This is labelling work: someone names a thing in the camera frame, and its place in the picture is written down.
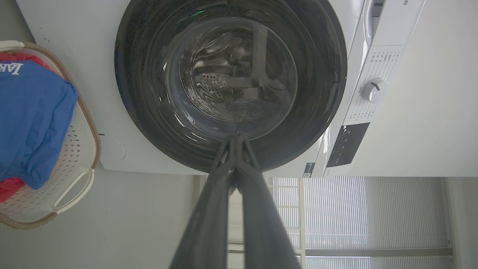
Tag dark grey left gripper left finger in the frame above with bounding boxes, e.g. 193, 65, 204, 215
169, 135, 237, 269

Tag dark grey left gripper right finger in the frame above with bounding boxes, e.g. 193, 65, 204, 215
235, 134, 302, 269

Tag black round washer door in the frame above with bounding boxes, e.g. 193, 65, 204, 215
114, 0, 348, 173

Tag steel washing machine drum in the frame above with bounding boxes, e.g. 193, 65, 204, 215
179, 28, 290, 122

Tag white front-load washing machine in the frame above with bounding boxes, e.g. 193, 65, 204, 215
15, 0, 426, 178

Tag white window blinds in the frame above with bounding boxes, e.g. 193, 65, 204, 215
268, 176, 454, 269

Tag black display panel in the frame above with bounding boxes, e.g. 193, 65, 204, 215
326, 122, 370, 168

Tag round filter cover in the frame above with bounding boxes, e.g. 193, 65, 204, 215
100, 134, 127, 162

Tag beige perforated laundry basket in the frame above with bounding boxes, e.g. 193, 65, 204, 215
0, 40, 102, 230

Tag white round program knob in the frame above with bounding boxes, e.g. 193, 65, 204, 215
361, 78, 390, 104

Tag blue garment with white print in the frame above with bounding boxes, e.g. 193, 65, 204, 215
0, 61, 78, 190

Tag red garment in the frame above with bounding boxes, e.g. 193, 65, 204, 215
0, 52, 51, 203

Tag white detergent drawer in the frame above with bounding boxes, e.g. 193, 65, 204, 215
364, 0, 386, 46

